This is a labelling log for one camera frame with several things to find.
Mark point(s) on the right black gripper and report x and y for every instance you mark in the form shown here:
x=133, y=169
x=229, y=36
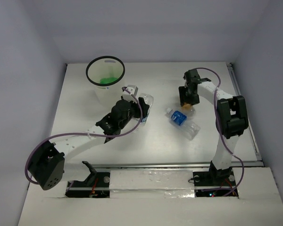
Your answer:
x=184, y=99

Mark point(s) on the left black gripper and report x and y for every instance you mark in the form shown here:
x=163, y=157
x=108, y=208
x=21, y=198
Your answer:
x=138, y=109

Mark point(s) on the clear bottle yellow cap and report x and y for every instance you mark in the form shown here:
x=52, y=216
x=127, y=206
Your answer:
x=188, y=109

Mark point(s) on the clear bottle lemon label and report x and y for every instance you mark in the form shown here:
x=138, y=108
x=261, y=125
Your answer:
x=146, y=101

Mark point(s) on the clear bottle blue label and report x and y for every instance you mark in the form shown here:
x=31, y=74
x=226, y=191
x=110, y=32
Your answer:
x=188, y=128

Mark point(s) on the green plastic bottle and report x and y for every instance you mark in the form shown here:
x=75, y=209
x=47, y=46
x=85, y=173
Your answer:
x=108, y=80

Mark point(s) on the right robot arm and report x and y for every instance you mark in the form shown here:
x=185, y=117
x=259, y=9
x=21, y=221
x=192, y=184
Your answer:
x=230, y=112

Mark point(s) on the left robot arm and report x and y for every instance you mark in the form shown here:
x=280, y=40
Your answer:
x=49, y=162

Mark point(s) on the white bin black rim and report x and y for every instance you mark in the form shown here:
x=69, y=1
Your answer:
x=106, y=73

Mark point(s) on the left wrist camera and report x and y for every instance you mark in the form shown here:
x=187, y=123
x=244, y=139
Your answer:
x=129, y=93

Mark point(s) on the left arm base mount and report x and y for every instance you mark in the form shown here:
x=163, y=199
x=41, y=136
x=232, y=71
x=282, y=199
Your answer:
x=96, y=185

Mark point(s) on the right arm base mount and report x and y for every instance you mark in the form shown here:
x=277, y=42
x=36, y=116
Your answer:
x=213, y=183

